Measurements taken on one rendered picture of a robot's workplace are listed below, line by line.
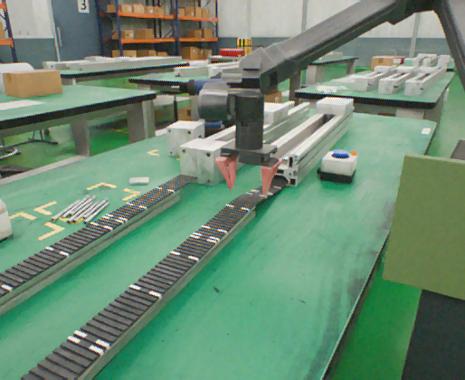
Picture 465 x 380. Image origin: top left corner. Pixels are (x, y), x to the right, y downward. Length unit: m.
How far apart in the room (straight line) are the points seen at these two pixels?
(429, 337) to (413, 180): 0.28
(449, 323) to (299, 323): 0.26
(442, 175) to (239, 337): 0.35
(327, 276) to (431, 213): 0.18
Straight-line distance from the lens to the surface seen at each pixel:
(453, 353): 0.74
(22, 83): 2.84
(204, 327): 0.53
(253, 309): 0.56
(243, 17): 12.32
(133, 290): 0.55
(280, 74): 0.80
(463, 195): 0.59
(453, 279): 0.65
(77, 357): 0.47
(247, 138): 0.74
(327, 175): 1.03
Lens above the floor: 1.13
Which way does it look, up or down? 22 degrees down
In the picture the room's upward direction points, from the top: straight up
